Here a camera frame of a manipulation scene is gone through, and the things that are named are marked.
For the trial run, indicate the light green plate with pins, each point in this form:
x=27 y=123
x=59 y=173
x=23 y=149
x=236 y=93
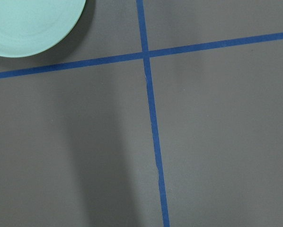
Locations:
x=29 y=27

